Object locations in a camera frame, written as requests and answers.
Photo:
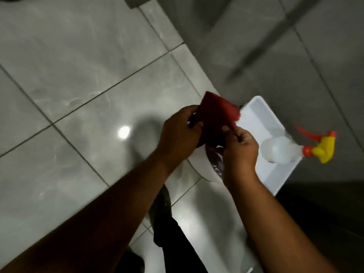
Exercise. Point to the person's left hand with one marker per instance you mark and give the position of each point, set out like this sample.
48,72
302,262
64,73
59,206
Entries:
176,136

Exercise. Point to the person's right hand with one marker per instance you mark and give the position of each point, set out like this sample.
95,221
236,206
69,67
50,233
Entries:
240,156

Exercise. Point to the person's right thumb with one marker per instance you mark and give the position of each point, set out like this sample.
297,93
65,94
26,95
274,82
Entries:
227,135

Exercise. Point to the person's left thumb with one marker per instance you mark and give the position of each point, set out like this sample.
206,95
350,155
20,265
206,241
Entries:
195,127

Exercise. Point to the red cloth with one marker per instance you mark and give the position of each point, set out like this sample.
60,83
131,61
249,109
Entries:
215,117

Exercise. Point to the person's right forearm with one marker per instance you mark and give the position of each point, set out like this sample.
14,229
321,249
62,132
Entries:
273,227

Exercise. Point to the person's left forearm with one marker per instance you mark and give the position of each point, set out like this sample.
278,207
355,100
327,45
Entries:
85,224

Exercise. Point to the white round container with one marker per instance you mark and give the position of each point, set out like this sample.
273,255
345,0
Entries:
209,164

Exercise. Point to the white plastic tray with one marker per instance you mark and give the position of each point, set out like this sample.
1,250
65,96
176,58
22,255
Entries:
266,144

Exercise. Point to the clear spray bottle yellow nozzle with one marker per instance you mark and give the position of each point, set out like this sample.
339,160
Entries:
287,150

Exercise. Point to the person's dark shoe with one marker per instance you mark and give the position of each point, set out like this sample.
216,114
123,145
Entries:
160,207

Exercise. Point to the person's dark trouser leg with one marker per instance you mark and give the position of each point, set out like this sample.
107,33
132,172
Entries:
177,247

